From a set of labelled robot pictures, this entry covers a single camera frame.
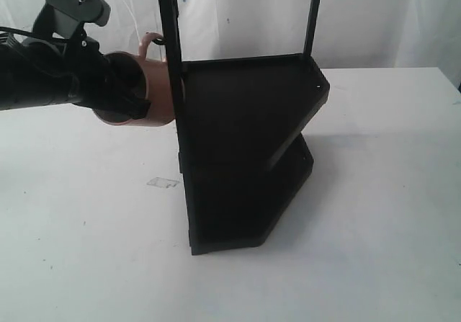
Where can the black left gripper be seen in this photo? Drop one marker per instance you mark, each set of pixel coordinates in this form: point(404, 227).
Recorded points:
point(74, 72)

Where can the pink ceramic mug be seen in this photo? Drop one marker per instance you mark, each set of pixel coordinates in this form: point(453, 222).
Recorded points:
point(157, 90)

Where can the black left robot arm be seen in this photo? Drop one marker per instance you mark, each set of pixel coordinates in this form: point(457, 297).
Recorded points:
point(14, 93)

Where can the clear tape piece on table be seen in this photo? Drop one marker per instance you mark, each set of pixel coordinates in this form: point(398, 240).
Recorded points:
point(163, 183)

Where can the black two-tier shelf rack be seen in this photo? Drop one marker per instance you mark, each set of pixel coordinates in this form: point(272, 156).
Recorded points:
point(239, 125)

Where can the white backdrop curtain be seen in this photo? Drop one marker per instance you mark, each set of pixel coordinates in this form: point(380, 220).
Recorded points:
point(349, 33)

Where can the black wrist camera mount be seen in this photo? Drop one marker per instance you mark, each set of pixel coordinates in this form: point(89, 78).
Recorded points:
point(67, 18)

